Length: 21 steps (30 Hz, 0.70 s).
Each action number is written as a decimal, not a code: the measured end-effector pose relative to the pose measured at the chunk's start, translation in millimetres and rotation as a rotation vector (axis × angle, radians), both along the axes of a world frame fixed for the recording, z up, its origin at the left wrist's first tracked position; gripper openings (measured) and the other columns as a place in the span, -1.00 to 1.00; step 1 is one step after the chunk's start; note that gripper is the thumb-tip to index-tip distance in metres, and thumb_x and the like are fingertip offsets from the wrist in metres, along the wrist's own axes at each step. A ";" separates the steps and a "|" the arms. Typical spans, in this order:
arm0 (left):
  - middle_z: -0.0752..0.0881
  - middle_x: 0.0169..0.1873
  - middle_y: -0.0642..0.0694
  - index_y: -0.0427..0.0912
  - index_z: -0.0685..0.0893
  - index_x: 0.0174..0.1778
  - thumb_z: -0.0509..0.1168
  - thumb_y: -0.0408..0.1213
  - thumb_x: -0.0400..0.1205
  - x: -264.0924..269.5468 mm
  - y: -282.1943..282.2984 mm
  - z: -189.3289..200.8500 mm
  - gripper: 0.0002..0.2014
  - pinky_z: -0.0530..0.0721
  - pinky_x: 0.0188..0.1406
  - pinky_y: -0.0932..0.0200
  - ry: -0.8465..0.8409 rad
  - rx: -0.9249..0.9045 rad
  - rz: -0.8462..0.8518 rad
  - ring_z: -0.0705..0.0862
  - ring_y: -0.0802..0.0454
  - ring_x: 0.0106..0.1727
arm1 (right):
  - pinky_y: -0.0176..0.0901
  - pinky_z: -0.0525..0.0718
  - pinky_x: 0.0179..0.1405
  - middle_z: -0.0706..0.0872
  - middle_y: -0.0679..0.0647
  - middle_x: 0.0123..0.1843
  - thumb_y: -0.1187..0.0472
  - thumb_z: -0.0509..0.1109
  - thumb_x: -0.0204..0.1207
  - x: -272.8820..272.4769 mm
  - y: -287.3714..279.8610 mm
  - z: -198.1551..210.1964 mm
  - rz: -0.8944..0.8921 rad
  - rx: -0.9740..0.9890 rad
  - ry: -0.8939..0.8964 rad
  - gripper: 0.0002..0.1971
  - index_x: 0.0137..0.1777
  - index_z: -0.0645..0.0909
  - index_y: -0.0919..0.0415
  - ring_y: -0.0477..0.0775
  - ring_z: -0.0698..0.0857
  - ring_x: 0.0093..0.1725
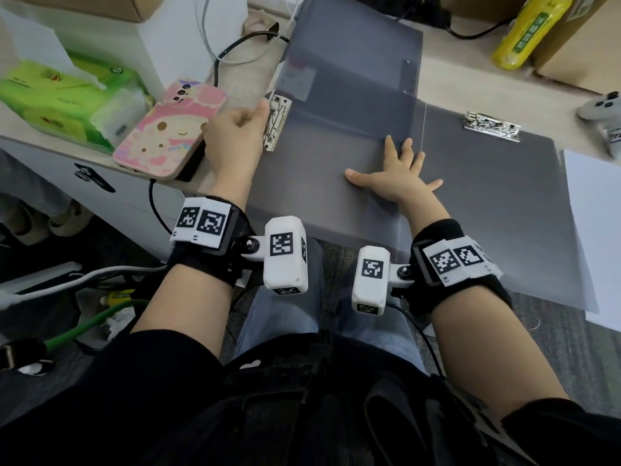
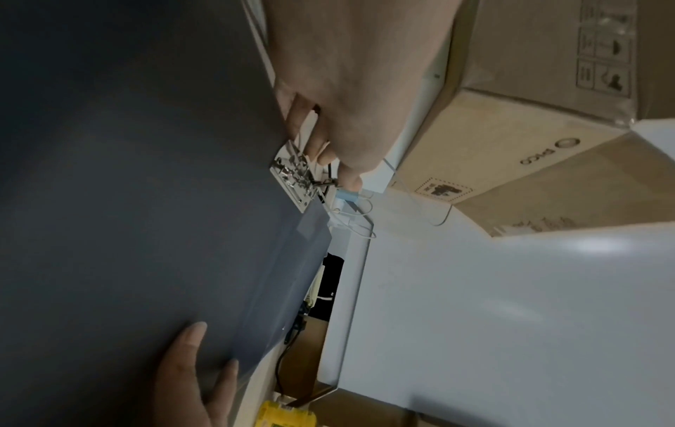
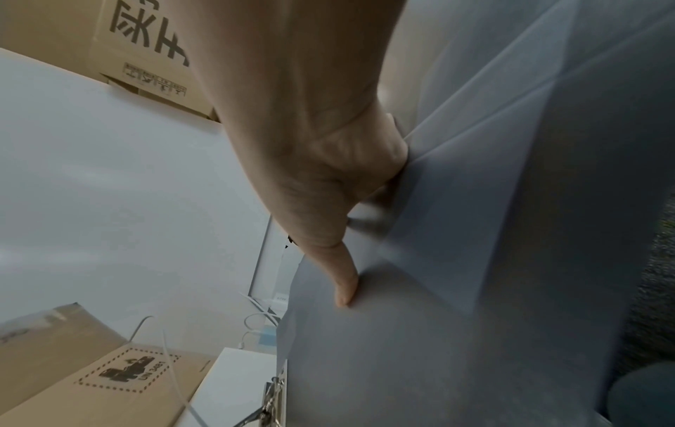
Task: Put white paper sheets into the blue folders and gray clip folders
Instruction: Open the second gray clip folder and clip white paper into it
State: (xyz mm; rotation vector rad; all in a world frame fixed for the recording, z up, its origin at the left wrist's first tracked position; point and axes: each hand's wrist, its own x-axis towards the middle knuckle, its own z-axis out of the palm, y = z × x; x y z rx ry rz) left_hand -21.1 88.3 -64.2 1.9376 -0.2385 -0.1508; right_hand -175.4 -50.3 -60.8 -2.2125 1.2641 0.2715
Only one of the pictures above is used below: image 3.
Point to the white charger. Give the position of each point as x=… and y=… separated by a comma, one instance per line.
x=279, y=302

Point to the large printed cardboard box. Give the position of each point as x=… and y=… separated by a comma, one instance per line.
x=147, y=50

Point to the blue charger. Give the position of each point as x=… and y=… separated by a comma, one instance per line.
x=268, y=337

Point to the white box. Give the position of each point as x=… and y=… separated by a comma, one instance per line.
x=232, y=383

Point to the gray translucent clip folder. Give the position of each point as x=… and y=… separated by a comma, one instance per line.
x=474, y=250

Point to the person's right hand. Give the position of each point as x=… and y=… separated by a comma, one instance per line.
x=300, y=125

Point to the plain cardboard box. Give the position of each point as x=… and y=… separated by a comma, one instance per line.
x=47, y=29

